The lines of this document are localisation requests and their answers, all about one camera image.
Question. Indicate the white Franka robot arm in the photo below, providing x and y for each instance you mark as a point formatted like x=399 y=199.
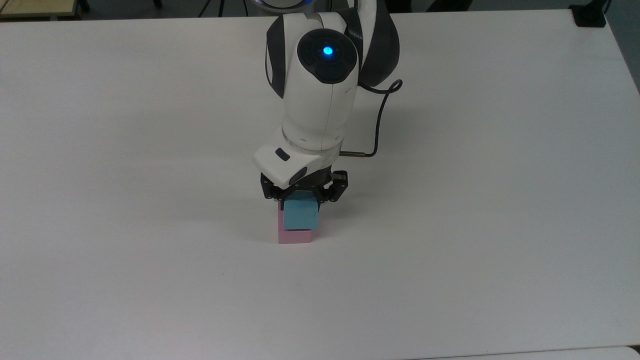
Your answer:
x=315 y=100

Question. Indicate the pink foam cube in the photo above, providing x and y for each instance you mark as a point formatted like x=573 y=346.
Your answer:
x=295 y=237

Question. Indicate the blue foam cube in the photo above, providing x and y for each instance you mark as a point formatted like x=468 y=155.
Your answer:
x=300 y=214

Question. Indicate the black table clamp mount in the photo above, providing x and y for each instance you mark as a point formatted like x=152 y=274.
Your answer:
x=589 y=14

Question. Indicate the wooden side table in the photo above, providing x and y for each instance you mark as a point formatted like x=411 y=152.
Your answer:
x=37 y=7

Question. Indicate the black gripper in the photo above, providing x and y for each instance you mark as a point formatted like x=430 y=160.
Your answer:
x=336 y=182

